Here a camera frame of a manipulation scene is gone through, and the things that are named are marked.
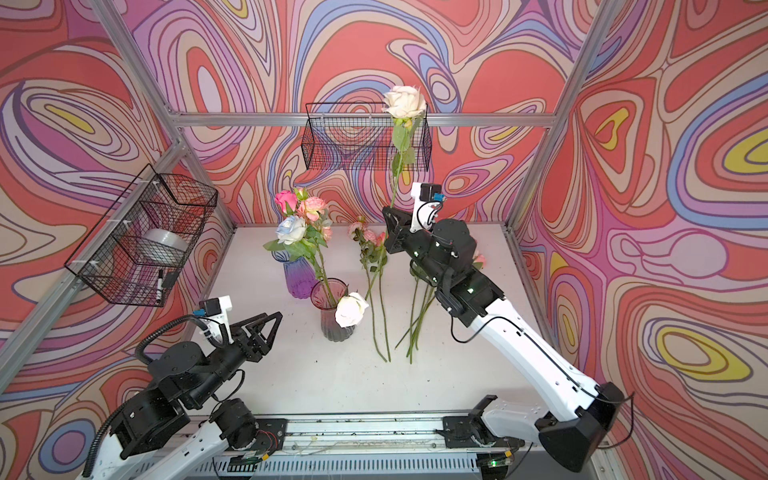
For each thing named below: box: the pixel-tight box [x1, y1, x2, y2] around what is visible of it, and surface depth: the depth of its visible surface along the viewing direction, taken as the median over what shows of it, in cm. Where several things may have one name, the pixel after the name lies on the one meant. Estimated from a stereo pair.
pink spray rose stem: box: [297, 197, 334, 305], surface depth 71 cm
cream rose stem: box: [382, 86, 427, 209], surface depth 53 cm
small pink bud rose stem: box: [349, 220, 391, 363], surface depth 110 cm
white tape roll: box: [143, 228, 190, 252], surface depth 75 cm
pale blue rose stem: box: [263, 216, 334, 307], surface depth 68 cm
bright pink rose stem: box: [274, 190, 298, 217], surface depth 72 cm
